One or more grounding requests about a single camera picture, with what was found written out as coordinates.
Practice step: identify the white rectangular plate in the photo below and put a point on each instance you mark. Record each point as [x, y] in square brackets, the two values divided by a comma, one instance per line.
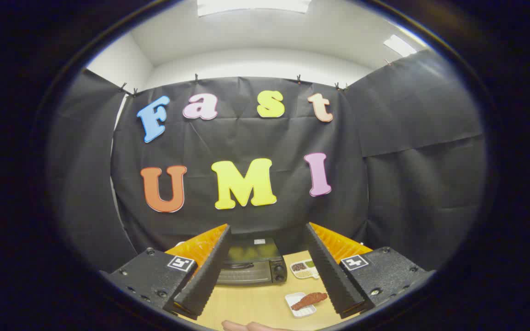
[304, 313]

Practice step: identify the black toaster oven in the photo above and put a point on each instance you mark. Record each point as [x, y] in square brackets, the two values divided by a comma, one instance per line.
[251, 271]

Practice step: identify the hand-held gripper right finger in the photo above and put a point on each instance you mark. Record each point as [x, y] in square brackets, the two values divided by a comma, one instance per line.
[331, 276]

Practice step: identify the brown meat piece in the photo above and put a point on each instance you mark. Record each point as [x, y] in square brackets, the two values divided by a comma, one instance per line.
[308, 300]

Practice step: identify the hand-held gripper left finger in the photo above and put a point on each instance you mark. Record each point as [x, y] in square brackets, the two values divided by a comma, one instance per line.
[205, 276]

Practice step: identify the ceiling light panel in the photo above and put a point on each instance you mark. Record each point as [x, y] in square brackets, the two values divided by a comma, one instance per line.
[399, 45]

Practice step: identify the white divided bean dish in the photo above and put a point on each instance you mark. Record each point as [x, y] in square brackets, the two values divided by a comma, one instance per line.
[299, 267]

